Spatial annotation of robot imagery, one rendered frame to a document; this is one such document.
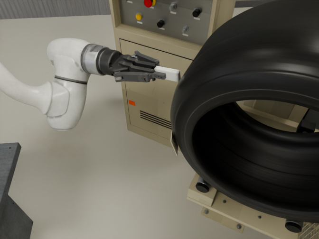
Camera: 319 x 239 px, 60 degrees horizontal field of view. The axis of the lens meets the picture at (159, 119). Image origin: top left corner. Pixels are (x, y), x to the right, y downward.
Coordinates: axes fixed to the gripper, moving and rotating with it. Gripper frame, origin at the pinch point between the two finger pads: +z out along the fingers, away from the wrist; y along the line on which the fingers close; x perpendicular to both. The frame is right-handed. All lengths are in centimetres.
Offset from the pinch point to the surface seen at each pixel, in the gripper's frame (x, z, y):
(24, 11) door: 78, -267, 151
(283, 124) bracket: 33, 31, 24
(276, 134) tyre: 29.6, 30.0, 15.4
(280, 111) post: 29.1, 29.1, 26.5
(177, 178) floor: 121, -24, 37
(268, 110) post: 30.2, 25.0, 26.5
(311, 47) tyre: -17.2, 31.6, -6.7
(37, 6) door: 74, -253, 159
